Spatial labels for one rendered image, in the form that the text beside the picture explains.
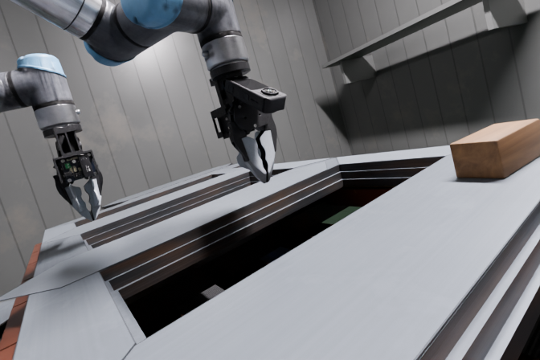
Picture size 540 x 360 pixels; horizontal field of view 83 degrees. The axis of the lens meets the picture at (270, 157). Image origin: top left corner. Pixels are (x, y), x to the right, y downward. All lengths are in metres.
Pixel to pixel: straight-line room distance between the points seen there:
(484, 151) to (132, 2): 0.50
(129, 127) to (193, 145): 0.57
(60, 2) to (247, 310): 0.47
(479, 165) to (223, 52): 0.41
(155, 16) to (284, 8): 3.40
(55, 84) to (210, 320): 0.62
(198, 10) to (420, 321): 0.46
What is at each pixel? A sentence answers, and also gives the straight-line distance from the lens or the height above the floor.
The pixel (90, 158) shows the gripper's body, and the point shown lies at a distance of 0.76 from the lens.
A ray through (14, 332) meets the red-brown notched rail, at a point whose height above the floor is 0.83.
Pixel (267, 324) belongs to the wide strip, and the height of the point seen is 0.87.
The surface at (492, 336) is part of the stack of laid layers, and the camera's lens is 0.28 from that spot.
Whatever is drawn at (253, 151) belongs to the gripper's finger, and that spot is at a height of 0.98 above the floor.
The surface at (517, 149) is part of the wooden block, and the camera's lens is 0.51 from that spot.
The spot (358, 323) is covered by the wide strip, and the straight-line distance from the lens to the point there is 0.24.
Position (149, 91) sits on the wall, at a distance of 3.04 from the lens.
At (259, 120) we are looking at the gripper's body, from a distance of 0.54.
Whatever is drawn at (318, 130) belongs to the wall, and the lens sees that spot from 3.66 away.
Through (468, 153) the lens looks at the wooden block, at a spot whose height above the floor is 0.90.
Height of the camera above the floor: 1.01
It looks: 6 degrees down
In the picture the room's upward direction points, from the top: 16 degrees counter-clockwise
